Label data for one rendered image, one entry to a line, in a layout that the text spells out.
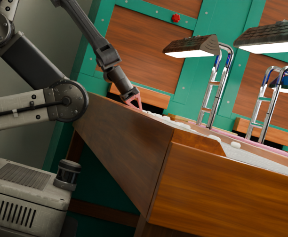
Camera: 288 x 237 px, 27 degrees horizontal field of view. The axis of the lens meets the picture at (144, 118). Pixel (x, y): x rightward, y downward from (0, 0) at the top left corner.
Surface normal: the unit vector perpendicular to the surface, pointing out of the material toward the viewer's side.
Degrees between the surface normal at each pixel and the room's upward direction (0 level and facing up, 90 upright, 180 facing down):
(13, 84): 90
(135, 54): 90
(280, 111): 90
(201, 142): 90
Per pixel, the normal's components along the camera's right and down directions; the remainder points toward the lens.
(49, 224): 0.07, 0.05
